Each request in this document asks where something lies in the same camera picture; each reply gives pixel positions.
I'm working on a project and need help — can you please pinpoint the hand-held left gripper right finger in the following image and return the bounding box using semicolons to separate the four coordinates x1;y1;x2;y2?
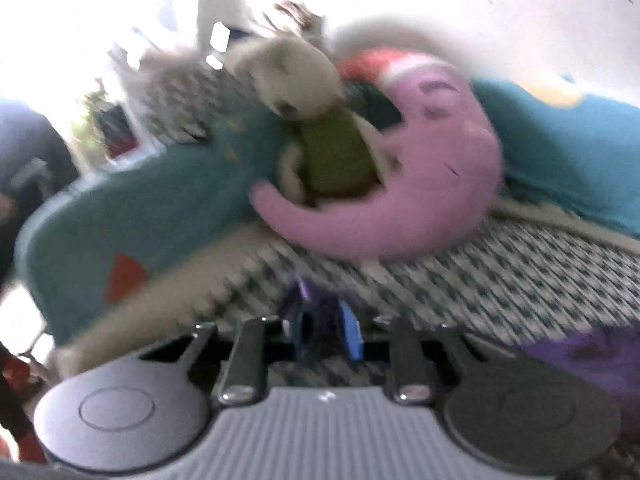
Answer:
337;301;518;406

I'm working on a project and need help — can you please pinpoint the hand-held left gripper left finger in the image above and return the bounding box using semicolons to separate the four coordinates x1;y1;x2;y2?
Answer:
140;310;313;407

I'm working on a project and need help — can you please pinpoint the purple floral shirt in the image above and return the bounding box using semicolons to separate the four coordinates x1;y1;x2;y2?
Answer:
277;277;640;411

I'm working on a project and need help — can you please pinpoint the purple moon plush pillow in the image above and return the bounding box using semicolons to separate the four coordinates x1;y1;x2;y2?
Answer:
247;47;503;263

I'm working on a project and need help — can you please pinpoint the white rabbit plush toy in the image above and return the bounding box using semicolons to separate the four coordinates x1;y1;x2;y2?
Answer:
232;40;396;206

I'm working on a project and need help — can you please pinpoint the houndstooth bed mat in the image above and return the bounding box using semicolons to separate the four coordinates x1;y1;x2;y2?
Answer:
55;200;640;386

